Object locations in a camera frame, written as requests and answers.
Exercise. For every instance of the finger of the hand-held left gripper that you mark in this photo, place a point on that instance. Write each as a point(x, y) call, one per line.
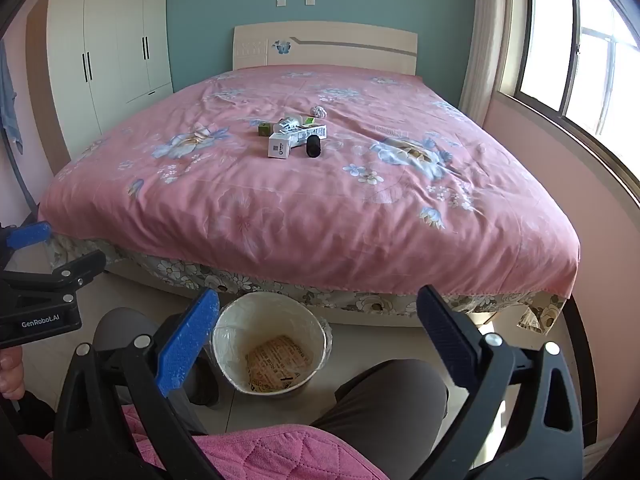
point(75, 267)
point(30, 235)

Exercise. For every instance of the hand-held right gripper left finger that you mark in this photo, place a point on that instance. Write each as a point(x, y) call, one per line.
point(187, 340)

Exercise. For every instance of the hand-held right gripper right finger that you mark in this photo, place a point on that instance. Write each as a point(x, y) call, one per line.
point(450, 335)

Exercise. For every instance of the white round trash bin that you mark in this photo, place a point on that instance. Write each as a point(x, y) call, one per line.
point(230, 355)

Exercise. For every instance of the lime green building block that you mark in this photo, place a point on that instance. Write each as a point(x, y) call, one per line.
point(308, 120)

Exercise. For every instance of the person's left hand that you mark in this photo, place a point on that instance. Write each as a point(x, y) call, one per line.
point(10, 372)

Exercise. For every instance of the person's right leg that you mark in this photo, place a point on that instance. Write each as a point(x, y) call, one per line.
point(390, 400)

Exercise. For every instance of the printed paper sheet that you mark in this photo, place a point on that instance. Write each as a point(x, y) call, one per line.
point(277, 365)

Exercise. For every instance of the floral bed skirt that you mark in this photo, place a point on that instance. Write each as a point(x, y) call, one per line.
point(350, 302)

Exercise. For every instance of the blue hanging cloth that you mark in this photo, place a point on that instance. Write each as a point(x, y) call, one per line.
point(9, 105)

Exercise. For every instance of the black curved bar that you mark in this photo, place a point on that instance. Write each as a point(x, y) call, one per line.
point(586, 350)

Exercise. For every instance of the pink quilted garment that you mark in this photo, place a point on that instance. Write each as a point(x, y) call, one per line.
point(280, 452)

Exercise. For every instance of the pink floral blanket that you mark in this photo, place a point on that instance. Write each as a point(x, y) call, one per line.
point(300, 210)

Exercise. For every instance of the white wardrobe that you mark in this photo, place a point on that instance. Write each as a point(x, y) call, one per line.
point(110, 45)

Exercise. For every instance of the white printed carton box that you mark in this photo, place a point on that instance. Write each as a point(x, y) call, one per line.
point(290, 141)

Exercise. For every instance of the dark green small box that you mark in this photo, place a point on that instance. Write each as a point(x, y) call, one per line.
point(263, 129)

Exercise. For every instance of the black cylinder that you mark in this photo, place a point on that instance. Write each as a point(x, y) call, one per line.
point(313, 145)

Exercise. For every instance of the white plastic cup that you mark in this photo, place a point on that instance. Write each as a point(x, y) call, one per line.
point(289, 123)

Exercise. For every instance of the crumpled white paper ball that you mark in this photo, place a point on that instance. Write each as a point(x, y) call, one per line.
point(318, 111)

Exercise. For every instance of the cream curtain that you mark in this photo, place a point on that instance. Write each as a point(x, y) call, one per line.
point(487, 45)

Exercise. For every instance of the window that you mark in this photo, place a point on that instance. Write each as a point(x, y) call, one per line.
point(585, 50)

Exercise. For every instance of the cream bed headboard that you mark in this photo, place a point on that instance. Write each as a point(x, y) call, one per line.
point(325, 45)

